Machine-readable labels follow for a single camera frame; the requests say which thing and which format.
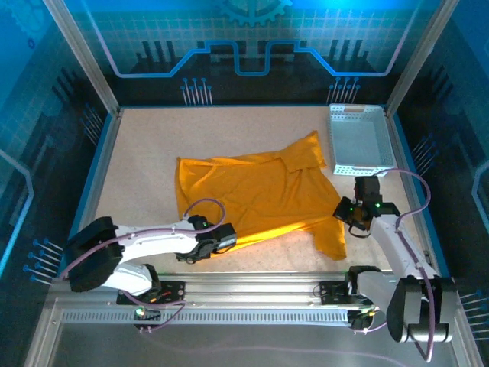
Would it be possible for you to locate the yellow t-shirt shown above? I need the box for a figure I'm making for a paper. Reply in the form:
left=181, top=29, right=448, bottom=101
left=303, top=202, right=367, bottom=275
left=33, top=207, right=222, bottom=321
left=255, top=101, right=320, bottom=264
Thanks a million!
left=174, top=129, right=348, bottom=262

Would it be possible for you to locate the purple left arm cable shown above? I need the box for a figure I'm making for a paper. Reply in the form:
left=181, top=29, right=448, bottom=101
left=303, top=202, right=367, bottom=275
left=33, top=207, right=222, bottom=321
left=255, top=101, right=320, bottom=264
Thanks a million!
left=59, top=197, right=227, bottom=334

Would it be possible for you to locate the grey metal front panel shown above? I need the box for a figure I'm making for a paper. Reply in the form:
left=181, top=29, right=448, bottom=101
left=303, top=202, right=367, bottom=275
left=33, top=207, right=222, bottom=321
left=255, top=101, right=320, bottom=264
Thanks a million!
left=22, top=297, right=484, bottom=367

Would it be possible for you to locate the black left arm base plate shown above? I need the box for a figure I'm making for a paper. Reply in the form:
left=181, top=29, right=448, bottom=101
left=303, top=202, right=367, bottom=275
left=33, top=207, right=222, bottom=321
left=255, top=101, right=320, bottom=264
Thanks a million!
left=116, top=281, right=186, bottom=306

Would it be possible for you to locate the light blue perforated basket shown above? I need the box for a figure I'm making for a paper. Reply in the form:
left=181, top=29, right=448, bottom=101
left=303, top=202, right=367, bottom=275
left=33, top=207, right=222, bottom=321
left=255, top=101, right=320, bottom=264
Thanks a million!
left=327, top=103, right=395, bottom=177

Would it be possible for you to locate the grey slotted cable duct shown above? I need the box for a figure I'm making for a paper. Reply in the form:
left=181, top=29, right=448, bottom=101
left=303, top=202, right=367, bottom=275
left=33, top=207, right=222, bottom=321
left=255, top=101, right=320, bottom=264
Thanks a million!
left=60, top=310, right=352, bottom=326

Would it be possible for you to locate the aluminium mounting rail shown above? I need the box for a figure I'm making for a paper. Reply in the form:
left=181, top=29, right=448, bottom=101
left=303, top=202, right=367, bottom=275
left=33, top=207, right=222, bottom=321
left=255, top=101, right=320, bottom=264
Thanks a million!
left=49, top=271, right=459, bottom=307

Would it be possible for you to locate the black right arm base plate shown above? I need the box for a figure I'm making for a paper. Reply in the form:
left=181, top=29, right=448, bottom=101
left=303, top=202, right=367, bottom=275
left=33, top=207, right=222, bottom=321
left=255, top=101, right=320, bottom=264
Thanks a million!
left=319, top=281, right=389, bottom=306

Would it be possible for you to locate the small black controller board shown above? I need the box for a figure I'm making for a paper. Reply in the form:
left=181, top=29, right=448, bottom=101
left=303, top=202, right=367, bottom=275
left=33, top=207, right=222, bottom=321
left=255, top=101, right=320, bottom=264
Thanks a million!
left=133, top=305, right=162, bottom=323
left=348, top=309, right=377, bottom=331

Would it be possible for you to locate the aluminium frame post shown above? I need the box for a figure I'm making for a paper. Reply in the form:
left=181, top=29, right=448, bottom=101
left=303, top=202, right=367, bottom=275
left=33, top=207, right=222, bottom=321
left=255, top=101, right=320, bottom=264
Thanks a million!
left=41, top=0, right=121, bottom=116
left=384, top=0, right=460, bottom=116

